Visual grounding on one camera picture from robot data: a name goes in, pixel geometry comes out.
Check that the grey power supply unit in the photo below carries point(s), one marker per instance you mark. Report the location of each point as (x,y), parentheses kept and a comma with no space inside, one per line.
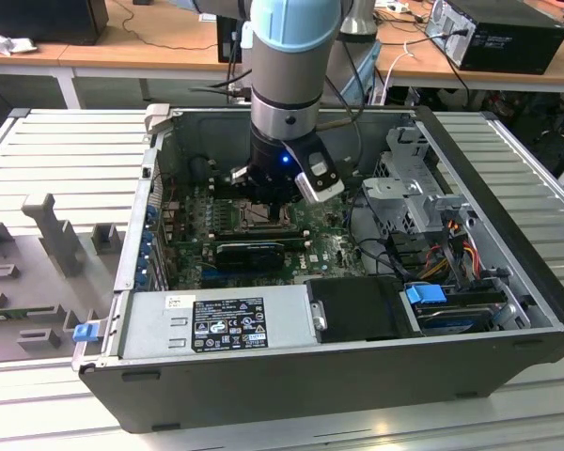
(145,324)

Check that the grey parts rack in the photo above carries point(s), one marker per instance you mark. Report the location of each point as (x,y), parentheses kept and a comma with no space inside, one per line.
(28,291)

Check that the wooden desk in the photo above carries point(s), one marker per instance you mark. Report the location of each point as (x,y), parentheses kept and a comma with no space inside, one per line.
(423,61)
(122,42)

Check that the small black cylinder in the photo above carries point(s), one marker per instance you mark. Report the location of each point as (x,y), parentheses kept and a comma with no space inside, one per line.
(199,169)

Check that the black graphics card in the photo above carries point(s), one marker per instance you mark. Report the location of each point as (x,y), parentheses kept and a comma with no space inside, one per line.
(249,256)

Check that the black PC tower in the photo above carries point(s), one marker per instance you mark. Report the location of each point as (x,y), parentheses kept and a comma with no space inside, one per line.
(512,42)

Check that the CPU socket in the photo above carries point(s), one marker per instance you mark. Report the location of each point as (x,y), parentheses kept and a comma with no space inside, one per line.
(244,227)

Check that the hard disk drive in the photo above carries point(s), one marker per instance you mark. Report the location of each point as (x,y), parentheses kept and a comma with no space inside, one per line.
(451,321)

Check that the blue disk carrier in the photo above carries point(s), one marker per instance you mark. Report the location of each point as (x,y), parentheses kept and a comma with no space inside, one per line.
(423,296)

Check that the crumpled white paper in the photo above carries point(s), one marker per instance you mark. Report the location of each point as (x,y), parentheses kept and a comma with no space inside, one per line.
(9,43)

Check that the black plastic air shroud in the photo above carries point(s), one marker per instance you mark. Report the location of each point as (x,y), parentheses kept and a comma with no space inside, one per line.
(357,310)

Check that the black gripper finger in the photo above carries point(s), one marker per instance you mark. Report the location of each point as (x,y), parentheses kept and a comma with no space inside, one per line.
(278,212)

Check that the blue plastic latch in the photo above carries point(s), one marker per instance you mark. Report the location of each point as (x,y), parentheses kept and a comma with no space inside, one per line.
(85,332)

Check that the small silver wrist camera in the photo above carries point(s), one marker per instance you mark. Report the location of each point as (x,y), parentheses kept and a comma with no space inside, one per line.
(237,176)

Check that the green motherboard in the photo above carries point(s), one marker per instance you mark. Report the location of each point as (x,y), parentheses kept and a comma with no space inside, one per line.
(329,253)

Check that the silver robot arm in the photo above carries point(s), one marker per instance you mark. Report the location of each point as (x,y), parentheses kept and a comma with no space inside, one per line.
(286,70)

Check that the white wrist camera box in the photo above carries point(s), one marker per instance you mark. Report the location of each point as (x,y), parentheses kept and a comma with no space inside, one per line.
(319,183)

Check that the black flat monitor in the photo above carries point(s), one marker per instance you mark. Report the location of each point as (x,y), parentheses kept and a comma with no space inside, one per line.
(225,42)

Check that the green RAM stick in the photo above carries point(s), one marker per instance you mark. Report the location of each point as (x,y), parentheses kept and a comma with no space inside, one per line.
(9,314)

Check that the large black box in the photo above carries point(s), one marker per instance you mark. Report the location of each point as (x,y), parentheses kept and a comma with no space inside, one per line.
(42,19)

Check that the black open PC case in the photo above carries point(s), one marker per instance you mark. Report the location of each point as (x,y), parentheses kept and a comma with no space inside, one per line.
(310,390)

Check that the pale blue plastic object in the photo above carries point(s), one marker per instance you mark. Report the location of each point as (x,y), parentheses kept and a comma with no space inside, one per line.
(364,70)

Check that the grey metal drive cage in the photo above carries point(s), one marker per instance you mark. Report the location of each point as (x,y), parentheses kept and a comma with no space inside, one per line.
(390,188)

